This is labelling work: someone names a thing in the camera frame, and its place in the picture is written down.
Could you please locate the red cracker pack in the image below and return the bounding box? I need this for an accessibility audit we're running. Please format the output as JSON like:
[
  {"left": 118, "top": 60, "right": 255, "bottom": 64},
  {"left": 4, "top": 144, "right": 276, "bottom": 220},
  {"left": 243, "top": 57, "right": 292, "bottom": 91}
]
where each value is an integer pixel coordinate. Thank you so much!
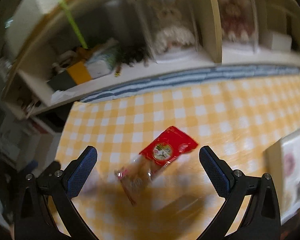
[{"left": 114, "top": 126, "right": 198, "bottom": 205}]

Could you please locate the pink ring cookie bag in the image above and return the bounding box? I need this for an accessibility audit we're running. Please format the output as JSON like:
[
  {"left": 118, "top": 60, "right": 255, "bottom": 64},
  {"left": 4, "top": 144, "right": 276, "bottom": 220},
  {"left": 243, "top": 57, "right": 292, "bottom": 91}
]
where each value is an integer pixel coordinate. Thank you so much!
[{"left": 283, "top": 153, "right": 295, "bottom": 178}]

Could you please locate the yellow checkered tablecloth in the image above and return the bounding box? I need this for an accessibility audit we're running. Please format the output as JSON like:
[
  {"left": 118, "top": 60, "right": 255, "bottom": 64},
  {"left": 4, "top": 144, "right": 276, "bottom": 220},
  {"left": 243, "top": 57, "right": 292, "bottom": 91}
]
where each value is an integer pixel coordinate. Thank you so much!
[{"left": 56, "top": 74, "right": 300, "bottom": 239}]

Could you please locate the white shallow cardboard box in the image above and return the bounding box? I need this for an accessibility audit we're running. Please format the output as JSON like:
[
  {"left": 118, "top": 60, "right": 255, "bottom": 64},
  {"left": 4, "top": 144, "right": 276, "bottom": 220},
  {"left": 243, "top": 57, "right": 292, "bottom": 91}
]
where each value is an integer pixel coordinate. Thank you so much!
[{"left": 264, "top": 128, "right": 300, "bottom": 224}]

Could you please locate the orange box on shelf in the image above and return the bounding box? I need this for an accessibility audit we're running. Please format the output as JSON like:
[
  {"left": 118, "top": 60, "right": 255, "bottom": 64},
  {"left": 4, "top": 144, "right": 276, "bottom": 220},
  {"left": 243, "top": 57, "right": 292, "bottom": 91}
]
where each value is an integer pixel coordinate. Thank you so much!
[{"left": 66, "top": 61, "right": 92, "bottom": 85}]

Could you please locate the white tissue pack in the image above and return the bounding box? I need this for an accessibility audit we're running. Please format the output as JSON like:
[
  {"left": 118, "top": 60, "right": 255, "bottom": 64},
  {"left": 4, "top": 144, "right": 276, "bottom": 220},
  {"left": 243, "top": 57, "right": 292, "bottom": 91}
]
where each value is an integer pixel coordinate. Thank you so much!
[{"left": 84, "top": 38, "right": 120, "bottom": 79}]

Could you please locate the wooden headboard shelf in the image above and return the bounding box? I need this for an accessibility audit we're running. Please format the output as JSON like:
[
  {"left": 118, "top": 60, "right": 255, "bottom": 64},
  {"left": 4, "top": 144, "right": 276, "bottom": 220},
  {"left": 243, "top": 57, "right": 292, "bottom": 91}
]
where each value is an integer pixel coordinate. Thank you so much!
[{"left": 2, "top": 0, "right": 300, "bottom": 119}]

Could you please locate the white storage box on shelf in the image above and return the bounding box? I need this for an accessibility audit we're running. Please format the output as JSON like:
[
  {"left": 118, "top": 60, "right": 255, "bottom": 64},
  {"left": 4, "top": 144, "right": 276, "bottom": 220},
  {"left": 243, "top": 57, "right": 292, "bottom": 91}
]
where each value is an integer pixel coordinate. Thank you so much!
[{"left": 259, "top": 30, "right": 292, "bottom": 52}]

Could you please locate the cream dress doll in case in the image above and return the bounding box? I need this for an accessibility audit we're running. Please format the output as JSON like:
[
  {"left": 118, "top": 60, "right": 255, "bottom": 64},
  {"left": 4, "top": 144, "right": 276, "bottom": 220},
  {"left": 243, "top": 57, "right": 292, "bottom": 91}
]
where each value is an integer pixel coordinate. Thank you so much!
[{"left": 132, "top": 0, "right": 199, "bottom": 62}]

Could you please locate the red dress doll in case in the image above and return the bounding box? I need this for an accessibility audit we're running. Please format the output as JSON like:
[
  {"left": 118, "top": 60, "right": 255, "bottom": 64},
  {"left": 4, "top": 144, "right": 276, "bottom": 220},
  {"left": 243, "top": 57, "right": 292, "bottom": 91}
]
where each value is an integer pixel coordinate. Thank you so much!
[{"left": 217, "top": 0, "right": 258, "bottom": 53}]

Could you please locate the green strap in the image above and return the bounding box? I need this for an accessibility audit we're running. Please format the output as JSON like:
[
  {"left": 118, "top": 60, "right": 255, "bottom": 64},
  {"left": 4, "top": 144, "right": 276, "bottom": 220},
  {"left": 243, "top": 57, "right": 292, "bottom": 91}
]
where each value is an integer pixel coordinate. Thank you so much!
[{"left": 58, "top": 0, "right": 89, "bottom": 49}]

